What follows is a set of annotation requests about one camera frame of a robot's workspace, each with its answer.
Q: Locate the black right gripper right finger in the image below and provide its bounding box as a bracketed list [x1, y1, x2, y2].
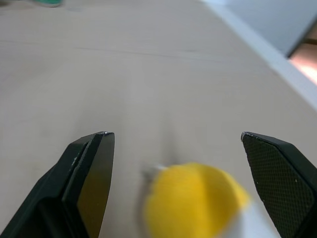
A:
[240, 131, 317, 238]

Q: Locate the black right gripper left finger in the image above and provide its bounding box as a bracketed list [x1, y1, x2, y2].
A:
[0, 131, 115, 238]

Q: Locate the yellow and white plush toy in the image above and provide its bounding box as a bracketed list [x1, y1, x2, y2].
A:
[141, 162, 279, 238]

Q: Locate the green plush toy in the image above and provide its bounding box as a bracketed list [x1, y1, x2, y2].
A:
[34, 0, 65, 7]

